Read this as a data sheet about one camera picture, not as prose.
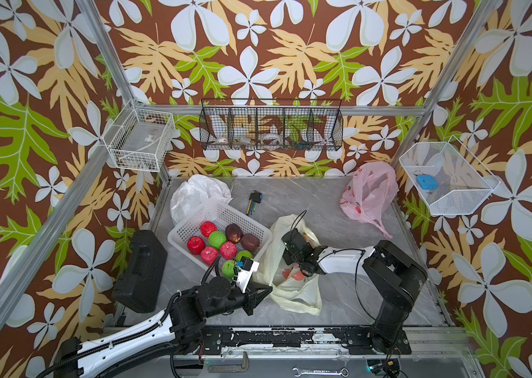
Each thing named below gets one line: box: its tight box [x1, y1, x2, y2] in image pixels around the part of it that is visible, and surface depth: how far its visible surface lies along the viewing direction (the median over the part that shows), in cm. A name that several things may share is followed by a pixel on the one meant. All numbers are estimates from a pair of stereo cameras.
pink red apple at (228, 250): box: [220, 240, 239, 261], surface depth 90 cm
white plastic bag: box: [169, 174, 233, 227], surface depth 100 cm
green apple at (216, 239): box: [208, 230, 227, 251], surface depth 93 cm
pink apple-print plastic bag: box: [339, 160, 400, 240], surface depth 106 cm
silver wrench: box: [291, 366, 350, 378], surface depth 70 cm
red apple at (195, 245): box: [186, 236, 206, 256], surface depth 92 cm
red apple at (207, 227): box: [199, 220, 218, 238], surface depth 97 cm
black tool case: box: [111, 229, 168, 314], surface depth 76 cm
